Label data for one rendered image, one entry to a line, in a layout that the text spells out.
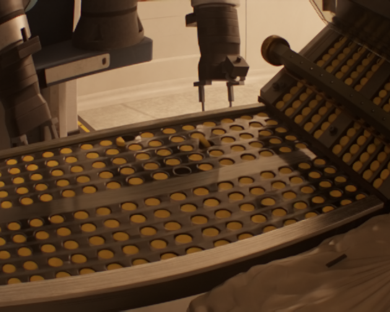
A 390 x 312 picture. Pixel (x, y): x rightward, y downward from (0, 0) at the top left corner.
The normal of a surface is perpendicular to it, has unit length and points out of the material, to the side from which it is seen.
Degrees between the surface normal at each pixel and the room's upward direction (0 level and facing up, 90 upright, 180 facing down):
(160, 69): 90
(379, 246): 17
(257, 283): 32
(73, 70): 90
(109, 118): 0
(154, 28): 90
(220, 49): 75
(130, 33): 70
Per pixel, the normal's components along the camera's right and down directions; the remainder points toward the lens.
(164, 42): 0.43, 0.42
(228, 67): -0.91, 0.06
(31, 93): 0.64, 0.11
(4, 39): 0.18, 0.17
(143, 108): 0.02, -0.89
